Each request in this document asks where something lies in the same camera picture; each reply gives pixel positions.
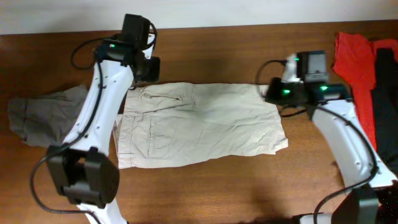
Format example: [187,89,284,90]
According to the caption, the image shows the black cable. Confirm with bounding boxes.
[254,58,380,224]
[29,21,158,224]

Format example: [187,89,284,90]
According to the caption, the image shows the grey crumpled garment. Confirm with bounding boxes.
[7,85,88,147]

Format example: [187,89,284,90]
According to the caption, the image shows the red garment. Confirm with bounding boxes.
[333,32,397,148]

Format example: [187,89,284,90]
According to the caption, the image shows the beige cargo shorts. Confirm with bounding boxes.
[114,83,289,169]

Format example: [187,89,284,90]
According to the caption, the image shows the right black cable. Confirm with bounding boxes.
[254,58,380,224]

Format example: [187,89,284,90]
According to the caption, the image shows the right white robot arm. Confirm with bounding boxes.
[264,78,397,223]

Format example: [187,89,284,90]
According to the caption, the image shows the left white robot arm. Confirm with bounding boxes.
[41,34,160,223]

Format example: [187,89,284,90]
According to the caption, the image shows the left black cable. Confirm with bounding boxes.
[29,21,158,224]

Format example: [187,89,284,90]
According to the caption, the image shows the black garment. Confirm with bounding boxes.
[371,48,397,174]

